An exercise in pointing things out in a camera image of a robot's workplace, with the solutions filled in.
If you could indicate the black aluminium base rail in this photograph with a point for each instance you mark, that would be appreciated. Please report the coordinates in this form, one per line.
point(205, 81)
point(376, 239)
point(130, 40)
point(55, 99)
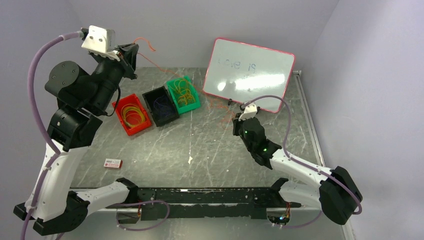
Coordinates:
point(177, 203)

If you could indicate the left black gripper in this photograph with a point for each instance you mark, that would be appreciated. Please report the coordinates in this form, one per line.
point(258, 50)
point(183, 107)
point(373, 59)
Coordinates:
point(127, 53)

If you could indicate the red plastic bin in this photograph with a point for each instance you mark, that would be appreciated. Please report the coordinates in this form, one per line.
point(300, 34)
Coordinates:
point(132, 115)

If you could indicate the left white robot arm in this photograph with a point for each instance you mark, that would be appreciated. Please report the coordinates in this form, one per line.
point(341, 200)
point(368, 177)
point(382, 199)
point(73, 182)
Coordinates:
point(82, 99)

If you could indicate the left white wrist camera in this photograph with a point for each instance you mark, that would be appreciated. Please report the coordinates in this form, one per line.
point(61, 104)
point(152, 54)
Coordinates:
point(101, 41)

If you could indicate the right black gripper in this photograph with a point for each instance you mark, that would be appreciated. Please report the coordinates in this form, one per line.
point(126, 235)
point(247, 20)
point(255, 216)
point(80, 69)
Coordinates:
point(237, 123)

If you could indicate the small red white box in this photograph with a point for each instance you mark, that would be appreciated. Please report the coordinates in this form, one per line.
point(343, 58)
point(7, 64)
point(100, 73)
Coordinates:
point(113, 163)

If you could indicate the black plastic bin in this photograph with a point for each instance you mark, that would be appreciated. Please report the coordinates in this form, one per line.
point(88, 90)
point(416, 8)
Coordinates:
point(161, 106)

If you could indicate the pink framed whiteboard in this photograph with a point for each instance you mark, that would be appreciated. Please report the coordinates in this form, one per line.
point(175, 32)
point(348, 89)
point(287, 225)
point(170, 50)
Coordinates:
point(242, 72)

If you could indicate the green plastic bin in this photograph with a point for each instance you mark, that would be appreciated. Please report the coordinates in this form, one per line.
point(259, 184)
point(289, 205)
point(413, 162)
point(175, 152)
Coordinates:
point(183, 94)

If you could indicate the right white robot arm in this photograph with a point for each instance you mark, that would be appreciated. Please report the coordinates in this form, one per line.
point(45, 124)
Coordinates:
point(332, 191)

